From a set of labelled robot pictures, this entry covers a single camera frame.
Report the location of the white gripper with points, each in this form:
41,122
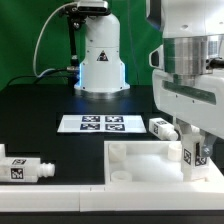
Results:
201,105

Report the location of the white square tabletop part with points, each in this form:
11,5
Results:
147,162

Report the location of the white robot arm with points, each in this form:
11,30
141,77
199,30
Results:
188,72

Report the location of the white marker sheet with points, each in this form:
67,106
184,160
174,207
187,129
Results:
101,123

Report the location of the white left fence stub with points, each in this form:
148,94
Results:
2,151

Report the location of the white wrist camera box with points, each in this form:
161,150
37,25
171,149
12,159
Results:
156,58

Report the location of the grey camera on stand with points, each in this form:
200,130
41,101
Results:
93,7

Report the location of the black camera stand pole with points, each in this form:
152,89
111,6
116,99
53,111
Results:
74,22

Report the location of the white front fence wall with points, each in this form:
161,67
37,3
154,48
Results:
113,197

